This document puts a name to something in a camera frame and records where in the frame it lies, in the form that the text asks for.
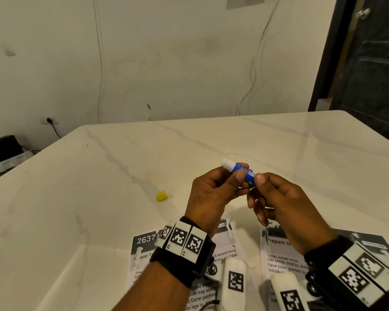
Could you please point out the person's left hand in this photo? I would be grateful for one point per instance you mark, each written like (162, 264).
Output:
(204, 197)

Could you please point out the person's right hand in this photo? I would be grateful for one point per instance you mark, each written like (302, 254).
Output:
(291, 213)

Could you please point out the person's left thumb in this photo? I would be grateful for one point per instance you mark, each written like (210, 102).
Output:
(235, 182)

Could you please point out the person's right thumb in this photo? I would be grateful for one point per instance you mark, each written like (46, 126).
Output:
(261, 181)

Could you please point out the blue glue stick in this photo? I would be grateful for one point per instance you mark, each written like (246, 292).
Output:
(235, 166)

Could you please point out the person's left forearm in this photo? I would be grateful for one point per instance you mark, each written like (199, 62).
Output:
(155, 291)

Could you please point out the yellow glue stick cap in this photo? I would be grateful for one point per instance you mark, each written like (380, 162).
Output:
(161, 196)

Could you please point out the printed paper sheet with photo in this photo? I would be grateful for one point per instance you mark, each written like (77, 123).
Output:
(278, 255)

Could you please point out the white cylinder with marker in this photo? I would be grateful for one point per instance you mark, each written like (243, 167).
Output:
(235, 281)
(288, 294)

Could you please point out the dark door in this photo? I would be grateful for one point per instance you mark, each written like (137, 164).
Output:
(369, 67)

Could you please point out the white box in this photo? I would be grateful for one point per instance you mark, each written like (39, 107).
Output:
(9, 163)

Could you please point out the black box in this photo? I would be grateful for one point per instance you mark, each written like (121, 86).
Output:
(3, 148)

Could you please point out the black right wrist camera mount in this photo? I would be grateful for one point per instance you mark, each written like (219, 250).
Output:
(353, 272)

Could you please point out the white wall socket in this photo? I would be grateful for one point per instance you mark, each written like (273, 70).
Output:
(44, 121)

